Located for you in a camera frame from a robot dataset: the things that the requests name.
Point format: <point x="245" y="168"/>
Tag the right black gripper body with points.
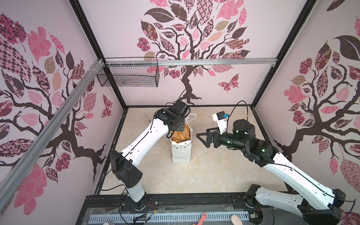
<point x="226" y="138"/>

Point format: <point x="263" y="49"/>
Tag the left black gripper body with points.
<point x="181" y="120"/>

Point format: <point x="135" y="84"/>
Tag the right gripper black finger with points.
<point x="206" y="138"/>
<point x="213" y="130"/>

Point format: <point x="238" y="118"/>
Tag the orange-brown snack bag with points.
<point x="181" y="136"/>

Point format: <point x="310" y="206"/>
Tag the white patterned paper gift bag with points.
<point x="181" y="152"/>

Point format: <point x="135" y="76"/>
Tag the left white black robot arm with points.
<point x="124" y="164"/>

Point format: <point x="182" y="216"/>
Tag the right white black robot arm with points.
<point x="314" y="202"/>

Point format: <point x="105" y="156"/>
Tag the beige oval object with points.
<point x="235" y="220"/>

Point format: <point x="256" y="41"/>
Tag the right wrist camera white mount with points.
<point x="221" y="118"/>

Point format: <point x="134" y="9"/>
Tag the black wire mesh basket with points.
<point x="130" y="72"/>

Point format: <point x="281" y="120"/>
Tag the horizontal aluminium rail back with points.
<point x="244" y="61"/>

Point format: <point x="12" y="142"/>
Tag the grey slotted cable duct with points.
<point x="190" y="217"/>

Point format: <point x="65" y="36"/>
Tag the pink plastic tool handle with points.
<point x="202" y="219"/>

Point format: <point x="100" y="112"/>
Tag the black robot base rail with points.
<point x="183" y="203"/>

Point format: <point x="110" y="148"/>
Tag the diagonal aluminium rail left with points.
<point x="16" y="176"/>

